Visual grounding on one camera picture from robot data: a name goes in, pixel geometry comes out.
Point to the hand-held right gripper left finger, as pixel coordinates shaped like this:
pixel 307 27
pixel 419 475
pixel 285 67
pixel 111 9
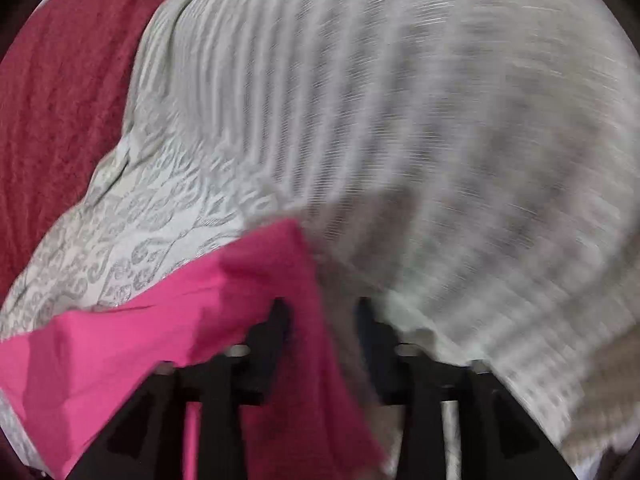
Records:
pixel 276 321

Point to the red textured blanket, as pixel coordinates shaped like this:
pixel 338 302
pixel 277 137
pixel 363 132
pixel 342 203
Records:
pixel 60 110

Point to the leopard print cloth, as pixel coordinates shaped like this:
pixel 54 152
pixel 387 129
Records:
pixel 607 375

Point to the pink pants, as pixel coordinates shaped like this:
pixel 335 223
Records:
pixel 150 320

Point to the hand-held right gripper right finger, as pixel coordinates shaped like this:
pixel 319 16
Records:
pixel 369 322

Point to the white grey patterned mattress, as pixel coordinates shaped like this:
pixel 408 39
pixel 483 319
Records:
pixel 350 110

